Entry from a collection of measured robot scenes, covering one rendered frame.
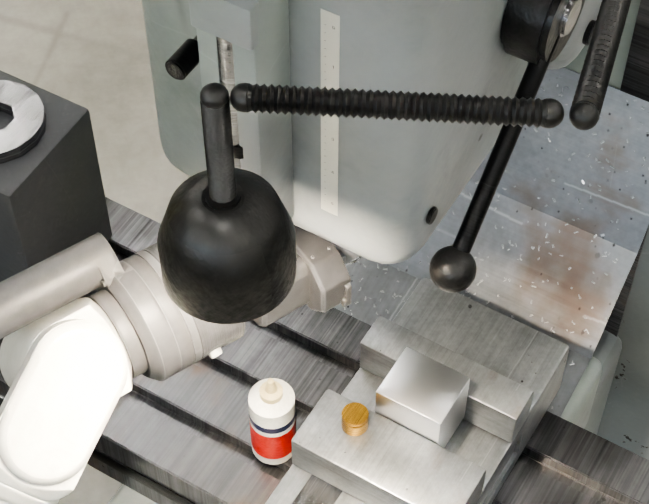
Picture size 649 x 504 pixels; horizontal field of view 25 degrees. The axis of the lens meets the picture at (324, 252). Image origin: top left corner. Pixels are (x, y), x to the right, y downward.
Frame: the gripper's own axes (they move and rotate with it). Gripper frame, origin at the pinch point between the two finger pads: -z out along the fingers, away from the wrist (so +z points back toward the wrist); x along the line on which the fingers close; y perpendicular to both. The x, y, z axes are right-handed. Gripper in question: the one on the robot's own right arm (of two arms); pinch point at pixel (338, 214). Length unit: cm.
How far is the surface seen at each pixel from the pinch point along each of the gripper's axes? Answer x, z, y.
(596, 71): -23.0, 1.7, -35.4
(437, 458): -12.3, -1.3, 19.8
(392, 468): -11.0, 2.3, 19.8
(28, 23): 158, -33, 124
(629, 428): -2, -41, 68
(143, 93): 127, -43, 124
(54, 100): 33.3, 8.0, 12.2
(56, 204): 27.7, 11.9, 18.6
